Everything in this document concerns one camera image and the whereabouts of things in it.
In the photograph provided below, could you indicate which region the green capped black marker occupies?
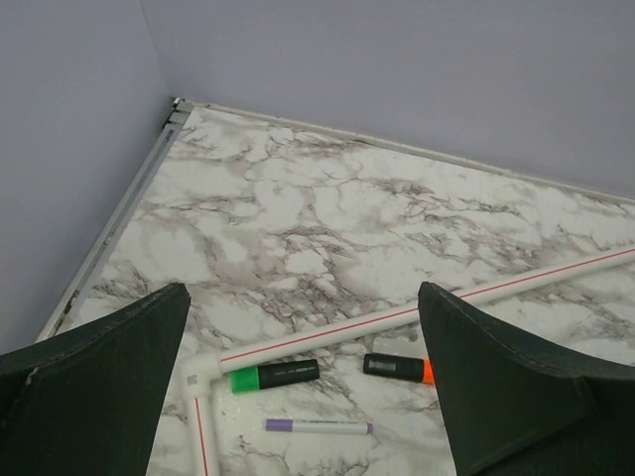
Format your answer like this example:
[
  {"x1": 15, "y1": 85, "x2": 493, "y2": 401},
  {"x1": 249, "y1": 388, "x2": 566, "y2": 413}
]
[{"x1": 230, "y1": 359, "x2": 319, "y2": 394}]

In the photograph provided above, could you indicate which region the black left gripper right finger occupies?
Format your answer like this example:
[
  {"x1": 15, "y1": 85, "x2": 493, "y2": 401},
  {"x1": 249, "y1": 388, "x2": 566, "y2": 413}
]
[{"x1": 418, "y1": 282, "x2": 634, "y2": 475}]

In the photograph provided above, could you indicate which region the orange capped black marker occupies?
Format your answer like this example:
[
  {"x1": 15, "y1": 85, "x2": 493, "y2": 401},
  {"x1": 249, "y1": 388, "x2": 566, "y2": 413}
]
[{"x1": 362, "y1": 353, "x2": 435, "y2": 385}]

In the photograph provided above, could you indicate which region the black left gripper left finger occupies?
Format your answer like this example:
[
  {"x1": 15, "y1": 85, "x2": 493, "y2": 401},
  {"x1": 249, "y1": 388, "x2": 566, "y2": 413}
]
[{"x1": 1, "y1": 283, "x2": 191, "y2": 475}]

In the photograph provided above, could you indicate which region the white pvc pipe frame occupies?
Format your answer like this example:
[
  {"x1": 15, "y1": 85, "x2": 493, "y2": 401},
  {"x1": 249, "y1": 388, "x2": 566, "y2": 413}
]
[{"x1": 180, "y1": 246, "x2": 634, "y2": 475}]

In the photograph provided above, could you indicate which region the purple capped white pen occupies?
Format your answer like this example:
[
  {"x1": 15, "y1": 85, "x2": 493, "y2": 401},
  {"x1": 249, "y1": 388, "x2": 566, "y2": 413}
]
[{"x1": 265, "y1": 418, "x2": 374, "y2": 434}]

